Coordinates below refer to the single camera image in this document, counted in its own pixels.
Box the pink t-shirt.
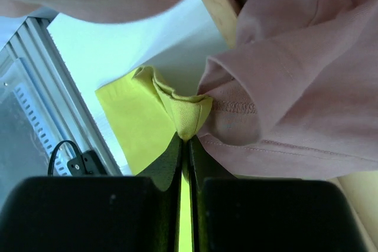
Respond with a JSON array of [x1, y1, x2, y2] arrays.
[[0, 0, 378, 181]]

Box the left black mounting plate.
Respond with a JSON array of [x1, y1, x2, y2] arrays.
[[47, 140, 107, 177]]

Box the wooden clothes rack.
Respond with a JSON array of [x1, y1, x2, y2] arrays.
[[202, 0, 377, 251]]

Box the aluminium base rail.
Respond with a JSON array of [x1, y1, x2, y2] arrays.
[[1, 17, 121, 175]]

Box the slotted cable duct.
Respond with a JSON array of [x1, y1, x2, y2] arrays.
[[12, 83, 60, 176]]

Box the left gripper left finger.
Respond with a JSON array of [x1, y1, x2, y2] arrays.
[[1, 135, 181, 251]]

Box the yellow-green trousers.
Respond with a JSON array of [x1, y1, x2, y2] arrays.
[[94, 65, 214, 252]]

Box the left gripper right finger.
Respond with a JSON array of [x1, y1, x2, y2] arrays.
[[188, 138, 368, 251]]

